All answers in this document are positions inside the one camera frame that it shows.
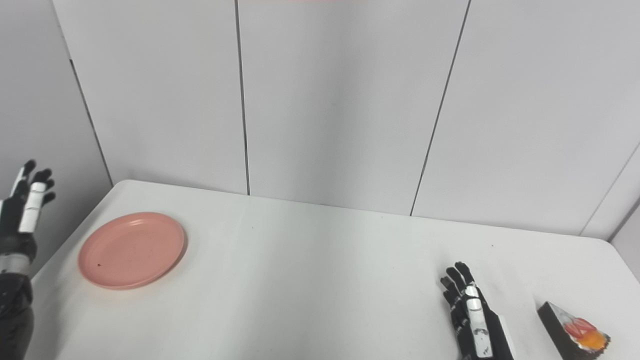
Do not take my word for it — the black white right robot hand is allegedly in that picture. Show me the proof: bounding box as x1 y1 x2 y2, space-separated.
440 261 516 360

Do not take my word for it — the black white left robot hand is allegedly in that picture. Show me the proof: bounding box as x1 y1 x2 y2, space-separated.
0 159 57 262

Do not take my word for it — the chocolate cake slice with fruit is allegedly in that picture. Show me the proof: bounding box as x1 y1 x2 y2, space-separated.
537 301 611 360

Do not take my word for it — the pink round plate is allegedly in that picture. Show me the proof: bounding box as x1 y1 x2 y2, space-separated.
77 212 186 291

